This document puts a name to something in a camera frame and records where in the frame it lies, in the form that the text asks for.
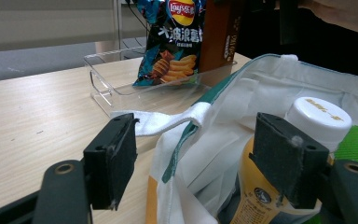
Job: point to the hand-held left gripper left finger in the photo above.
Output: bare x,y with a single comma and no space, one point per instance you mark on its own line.
112,161

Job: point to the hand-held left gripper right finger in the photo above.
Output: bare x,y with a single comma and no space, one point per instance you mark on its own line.
289,161

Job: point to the yellow bottle with white cap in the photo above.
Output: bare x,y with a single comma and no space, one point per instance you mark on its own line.
320,116

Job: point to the white dotted tote bag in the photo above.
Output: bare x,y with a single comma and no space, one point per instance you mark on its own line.
217,149

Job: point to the clear plastic tray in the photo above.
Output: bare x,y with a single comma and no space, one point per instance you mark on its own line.
121,74

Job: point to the blue potato chips bag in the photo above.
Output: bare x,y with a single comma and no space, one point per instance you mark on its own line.
174,46

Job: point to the brown snack box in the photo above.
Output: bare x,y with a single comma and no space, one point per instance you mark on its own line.
214,37

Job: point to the beige office desk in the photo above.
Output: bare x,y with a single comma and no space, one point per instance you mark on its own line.
43,28

